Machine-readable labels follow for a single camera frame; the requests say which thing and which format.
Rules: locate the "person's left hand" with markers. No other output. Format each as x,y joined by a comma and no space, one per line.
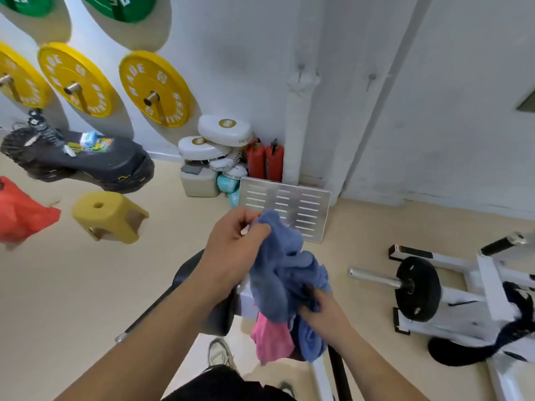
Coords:
230,250

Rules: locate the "person's right hand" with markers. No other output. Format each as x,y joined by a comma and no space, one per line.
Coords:
330,325

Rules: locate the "blue towel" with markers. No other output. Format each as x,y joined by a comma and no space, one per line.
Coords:
311,344
284,267

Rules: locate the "person's right forearm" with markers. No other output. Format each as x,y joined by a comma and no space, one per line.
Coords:
372,375

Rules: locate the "person's left forearm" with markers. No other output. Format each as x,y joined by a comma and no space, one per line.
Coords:
146,338

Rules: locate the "person's white shoe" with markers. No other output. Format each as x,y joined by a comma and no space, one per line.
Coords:
287,389
221,354

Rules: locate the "person's black shorts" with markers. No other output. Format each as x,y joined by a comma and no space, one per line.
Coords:
221,388

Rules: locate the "teal dumbbell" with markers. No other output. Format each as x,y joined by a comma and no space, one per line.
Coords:
234,199
225,183

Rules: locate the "chrome plate sleeve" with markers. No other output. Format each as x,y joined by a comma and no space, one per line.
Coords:
372,277

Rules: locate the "beige plastic container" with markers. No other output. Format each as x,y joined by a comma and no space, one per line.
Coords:
198,185

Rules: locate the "grey flat pad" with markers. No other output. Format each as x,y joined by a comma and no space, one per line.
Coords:
191,169

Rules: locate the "red fire extinguisher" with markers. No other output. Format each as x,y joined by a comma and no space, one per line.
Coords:
274,162
256,160

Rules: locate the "silver slotted foot plate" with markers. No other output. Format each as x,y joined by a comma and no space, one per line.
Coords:
309,196

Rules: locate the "black weight plate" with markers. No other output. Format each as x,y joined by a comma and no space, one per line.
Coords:
422,296

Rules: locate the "yellow plastic stool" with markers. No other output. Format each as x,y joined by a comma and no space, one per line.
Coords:
108,212

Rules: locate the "black aerobic step platform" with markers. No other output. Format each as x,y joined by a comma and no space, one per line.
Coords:
113,164

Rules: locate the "colourful snack packet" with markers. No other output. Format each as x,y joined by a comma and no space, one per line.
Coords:
104,145

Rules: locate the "blue white tissue pack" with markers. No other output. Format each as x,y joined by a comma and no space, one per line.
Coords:
87,139

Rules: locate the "yellow weight plate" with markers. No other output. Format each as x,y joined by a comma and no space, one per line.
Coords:
29,85
58,62
167,79

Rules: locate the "white game controller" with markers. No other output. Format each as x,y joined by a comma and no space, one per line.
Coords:
69,151

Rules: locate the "orange plastic bag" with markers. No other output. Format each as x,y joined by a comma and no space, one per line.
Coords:
21,212

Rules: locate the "clear water bottle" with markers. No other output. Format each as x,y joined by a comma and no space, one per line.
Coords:
44,127

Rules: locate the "dark wicker basket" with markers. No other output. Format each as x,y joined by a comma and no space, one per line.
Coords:
14,146

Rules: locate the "green weight plate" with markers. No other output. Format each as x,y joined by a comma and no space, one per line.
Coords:
125,6
25,4

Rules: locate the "white weight machine frame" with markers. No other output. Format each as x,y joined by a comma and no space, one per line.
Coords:
489,279

